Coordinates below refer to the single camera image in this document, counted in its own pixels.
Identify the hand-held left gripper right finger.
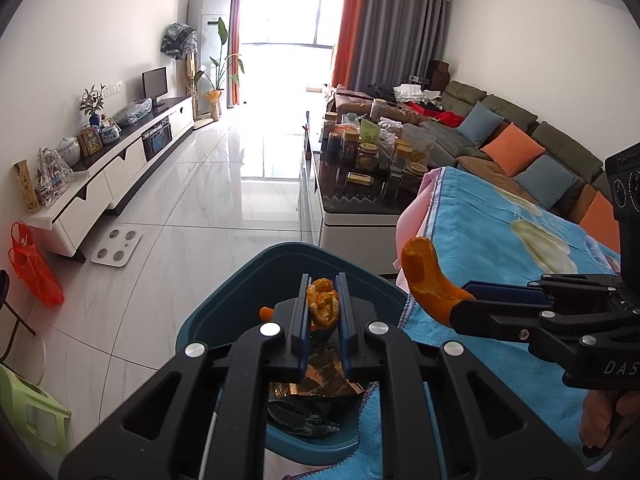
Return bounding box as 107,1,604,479
334,272,572,480

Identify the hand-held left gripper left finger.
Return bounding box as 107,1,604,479
59,274,313,480

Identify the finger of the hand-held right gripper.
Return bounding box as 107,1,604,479
460,274,622,307
448,300,567,347

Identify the curled orange peel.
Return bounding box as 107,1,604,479
306,278,341,330

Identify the gold foil wrapper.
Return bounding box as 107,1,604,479
269,344,364,402

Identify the teal plastic trash bin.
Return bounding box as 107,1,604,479
175,241,409,454

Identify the long orange peel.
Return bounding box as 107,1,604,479
402,236,477,329

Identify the person's right hand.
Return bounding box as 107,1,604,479
580,389,627,452

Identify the blue floral blanket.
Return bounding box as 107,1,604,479
300,166,640,480

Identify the dark snack wrapper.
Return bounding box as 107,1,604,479
267,399,342,439

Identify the orange sofa pillow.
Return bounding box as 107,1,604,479
579,191,621,254
481,122,546,177

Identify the black white coffee table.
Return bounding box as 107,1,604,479
298,110,437,277

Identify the blue sofa pillow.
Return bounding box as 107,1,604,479
513,154,579,210
456,101,505,149

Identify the green corner sofa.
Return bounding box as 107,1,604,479
332,80,622,257

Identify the cluster of food jars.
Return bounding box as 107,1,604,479
319,97,432,198

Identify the red cloth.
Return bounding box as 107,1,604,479
405,101,464,129

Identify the white bathroom scale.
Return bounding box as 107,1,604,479
90,228,144,264

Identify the white clothes pile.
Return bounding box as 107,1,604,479
393,83,441,104

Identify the brown box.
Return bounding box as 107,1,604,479
427,60,451,91

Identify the white black tv cabinet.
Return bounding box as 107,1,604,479
22,96,196,264

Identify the tall leafy floor plant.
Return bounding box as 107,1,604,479
194,15,246,122

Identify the orange plastic bag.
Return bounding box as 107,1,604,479
9,222,65,308

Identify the clear plastic bag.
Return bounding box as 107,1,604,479
112,98,153,126

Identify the green plastic stool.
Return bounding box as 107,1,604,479
0,362,72,456

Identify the wide grey orange curtain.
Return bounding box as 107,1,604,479
332,0,454,92

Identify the black monitor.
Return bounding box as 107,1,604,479
141,66,169,109

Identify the glass ship model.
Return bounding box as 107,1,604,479
34,147,74,209

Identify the white ceramic lidded jar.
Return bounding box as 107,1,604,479
54,137,81,166

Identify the narrow grey orange curtain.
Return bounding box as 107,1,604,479
207,0,246,109

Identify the blue vase with branches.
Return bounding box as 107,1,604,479
78,85,107,127

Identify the tall yellow vase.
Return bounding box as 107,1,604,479
12,160,41,215

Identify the large window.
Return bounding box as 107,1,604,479
240,0,346,51

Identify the cloth covered fan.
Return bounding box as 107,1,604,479
160,21,199,61

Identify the white standing air conditioner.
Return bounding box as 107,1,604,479
188,0,232,111

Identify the wooden picture frame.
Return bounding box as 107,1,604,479
77,126,105,158

